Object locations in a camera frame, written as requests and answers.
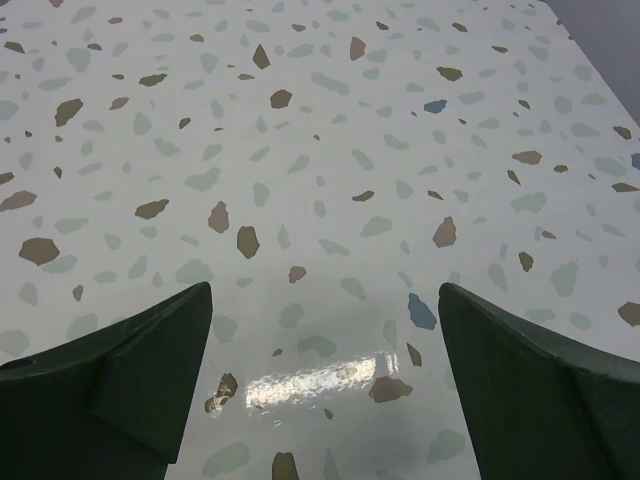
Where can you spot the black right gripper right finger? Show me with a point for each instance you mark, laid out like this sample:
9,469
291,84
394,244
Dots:
537,404

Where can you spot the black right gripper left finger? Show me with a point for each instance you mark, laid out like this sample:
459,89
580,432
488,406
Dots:
112,404

